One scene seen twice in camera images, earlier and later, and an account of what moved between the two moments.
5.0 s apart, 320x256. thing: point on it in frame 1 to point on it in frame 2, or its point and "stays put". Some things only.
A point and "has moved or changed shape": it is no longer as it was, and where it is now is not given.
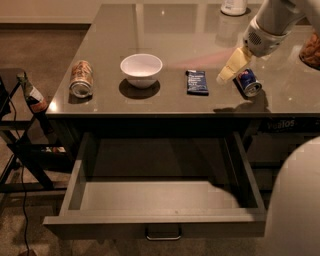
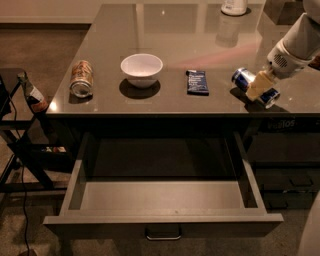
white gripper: x=264 y=40 to x=282 y=65
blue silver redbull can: x=247 y=84 has moved or changed shape
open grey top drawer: x=161 y=186 stays put
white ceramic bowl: x=141 y=69 stays put
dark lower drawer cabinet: x=271 y=140 stays put
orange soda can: x=81 y=79 stays put
